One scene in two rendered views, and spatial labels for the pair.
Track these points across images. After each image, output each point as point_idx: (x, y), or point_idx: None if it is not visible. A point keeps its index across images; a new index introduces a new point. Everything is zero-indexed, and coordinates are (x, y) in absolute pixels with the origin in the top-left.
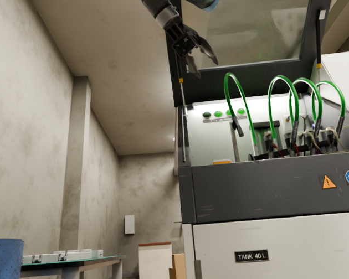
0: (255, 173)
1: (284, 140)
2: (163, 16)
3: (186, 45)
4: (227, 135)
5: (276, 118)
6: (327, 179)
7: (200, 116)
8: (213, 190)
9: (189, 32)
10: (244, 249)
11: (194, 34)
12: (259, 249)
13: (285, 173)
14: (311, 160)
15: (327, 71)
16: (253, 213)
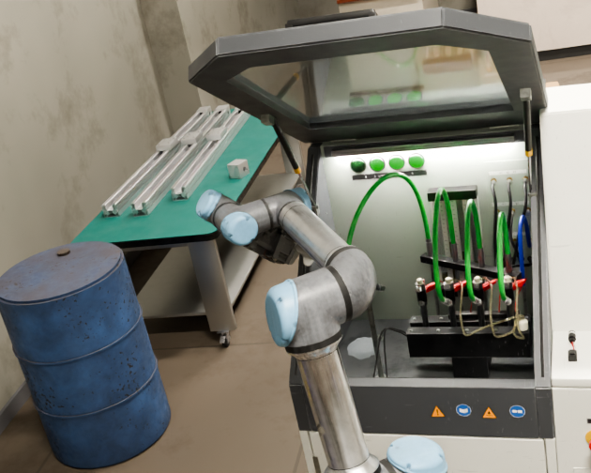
0: (366, 397)
1: (485, 213)
2: None
3: (278, 262)
4: (393, 203)
5: (476, 176)
6: (437, 409)
7: (347, 168)
8: None
9: (279, 245)
10: None
11: (286, 235)
12: None
13: (396, 400)
14: (424, 391)
15: (543, 159)
16: (364, 430)
